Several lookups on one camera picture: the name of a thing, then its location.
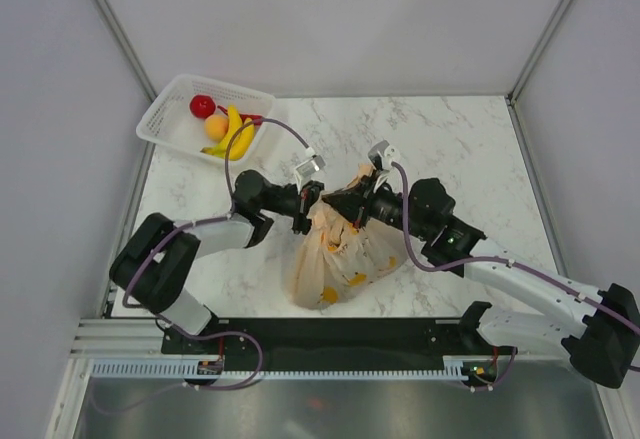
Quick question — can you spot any fake yellow banana bunch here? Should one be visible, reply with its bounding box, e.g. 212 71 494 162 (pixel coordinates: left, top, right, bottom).
200 105 256 161

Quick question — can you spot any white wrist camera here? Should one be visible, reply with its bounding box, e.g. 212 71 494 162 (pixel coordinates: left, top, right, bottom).
293 147 325 189
368 140 400 190

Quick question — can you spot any aluminium frame rail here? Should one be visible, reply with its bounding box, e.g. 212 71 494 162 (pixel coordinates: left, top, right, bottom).
69 316 615 360

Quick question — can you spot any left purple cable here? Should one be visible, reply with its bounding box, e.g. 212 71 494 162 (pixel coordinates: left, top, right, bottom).
121 116 316 340

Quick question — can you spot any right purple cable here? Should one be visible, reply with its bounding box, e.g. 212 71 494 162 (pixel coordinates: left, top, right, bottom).
392 161 640 373

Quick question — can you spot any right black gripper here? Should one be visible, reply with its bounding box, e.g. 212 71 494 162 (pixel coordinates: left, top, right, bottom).
322 167 429 240

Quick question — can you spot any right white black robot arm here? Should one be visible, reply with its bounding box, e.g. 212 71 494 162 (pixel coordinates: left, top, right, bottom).
323 178 639 389

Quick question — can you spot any peach banana-print plastic bag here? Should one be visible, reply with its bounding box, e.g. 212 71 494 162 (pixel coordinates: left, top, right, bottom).
282 161 405 310

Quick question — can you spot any purple cable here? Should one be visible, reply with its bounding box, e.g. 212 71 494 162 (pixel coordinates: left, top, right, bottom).
392 161 640 373
121 116 316 340

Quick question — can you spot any white plastic fruit basket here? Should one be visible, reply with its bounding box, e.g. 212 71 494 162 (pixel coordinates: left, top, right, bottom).
136 74 276 167

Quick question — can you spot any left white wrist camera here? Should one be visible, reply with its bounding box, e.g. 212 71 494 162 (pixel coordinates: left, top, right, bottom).
293 147 325 189

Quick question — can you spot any fake orange fruit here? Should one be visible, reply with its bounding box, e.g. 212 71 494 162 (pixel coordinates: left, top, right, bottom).
204 114 229 143

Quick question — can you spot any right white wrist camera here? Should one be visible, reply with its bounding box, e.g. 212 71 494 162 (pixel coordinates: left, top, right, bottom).
368 140 400 190

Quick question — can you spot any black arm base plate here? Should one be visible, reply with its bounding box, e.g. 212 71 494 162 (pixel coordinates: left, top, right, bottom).
159 316 519 373

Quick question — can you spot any white slotted cable duct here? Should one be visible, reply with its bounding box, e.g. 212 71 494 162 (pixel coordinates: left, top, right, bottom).
91 359 468 381

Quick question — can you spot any fake red chili pepper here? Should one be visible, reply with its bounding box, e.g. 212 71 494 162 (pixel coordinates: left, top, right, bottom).
217 105 263 127

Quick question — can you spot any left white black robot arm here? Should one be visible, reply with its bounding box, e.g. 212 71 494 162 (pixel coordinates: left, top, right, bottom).
109 170 324 353

